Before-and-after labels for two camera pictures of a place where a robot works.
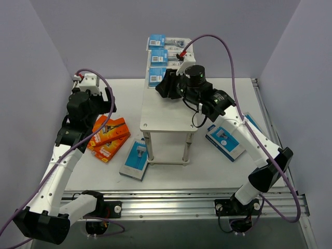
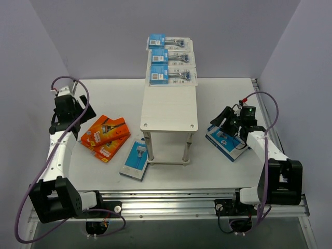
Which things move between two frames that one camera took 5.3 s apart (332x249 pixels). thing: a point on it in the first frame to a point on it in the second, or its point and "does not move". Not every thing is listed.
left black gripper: [104, 102] to [84, 109]
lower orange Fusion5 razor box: [104, 151] does not move
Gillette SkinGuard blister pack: [165, 57] does not move
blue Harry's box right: [225, 142] does not move
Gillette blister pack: [159, 42] does not move
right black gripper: [174, 84] to [225, 120]
